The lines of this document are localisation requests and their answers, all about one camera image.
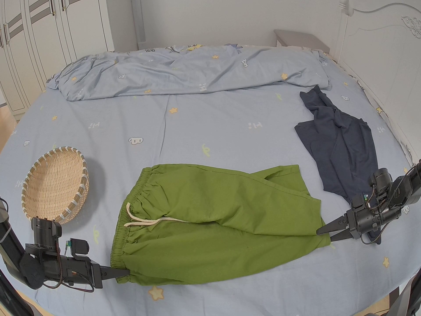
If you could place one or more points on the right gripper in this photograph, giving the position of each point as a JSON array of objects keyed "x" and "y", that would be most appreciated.
[{"x": 371, "y": 221}]

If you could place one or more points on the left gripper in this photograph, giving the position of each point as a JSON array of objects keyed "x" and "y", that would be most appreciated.
[{"x": 79, "y": 272}]

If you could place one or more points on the green shorts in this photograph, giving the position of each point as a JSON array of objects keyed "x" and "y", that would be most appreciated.
[{"x": 213, "y": 216}]

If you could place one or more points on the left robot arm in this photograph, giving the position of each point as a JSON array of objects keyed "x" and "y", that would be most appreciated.
[{"x": 31, "y": 268}]

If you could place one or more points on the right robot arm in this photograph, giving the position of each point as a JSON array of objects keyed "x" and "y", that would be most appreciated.
[{"x": 411, "y": 186}]

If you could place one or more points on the dark blue garment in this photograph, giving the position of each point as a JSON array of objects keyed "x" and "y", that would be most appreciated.
[{"x": 345, "y": 150}]

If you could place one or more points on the round woven basket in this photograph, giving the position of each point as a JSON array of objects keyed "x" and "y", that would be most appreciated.
[{"x": 52, "y": 183}]

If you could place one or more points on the bed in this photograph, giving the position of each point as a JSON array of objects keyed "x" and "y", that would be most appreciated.
[{"x": 210, "y": 130}]

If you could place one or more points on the grey bedside table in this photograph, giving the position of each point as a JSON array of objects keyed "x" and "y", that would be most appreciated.
[{"x": 299, "y": 38}]

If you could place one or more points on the pale blue quilt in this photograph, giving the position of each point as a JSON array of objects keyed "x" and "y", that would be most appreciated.
[{"x": 184, "y": 74}]

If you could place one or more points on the white wardrobe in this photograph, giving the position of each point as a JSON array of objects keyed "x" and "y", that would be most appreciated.
[{"x": 49, "y": 44}]

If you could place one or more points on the white vertical pipe cover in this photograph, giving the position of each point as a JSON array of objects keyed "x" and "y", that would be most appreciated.
[{"x": 138, "y": 12}]

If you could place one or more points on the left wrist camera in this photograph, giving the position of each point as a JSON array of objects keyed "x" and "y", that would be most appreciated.
[{"x": 79, "y": 247}]

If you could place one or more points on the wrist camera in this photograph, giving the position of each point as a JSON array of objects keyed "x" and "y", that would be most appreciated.
[
  {"x": 359, "y": 202},
  {"x": 79, "y": 247}
]

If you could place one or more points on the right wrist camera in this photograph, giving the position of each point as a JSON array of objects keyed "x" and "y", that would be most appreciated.
[{"x": 359, "y": 202}]

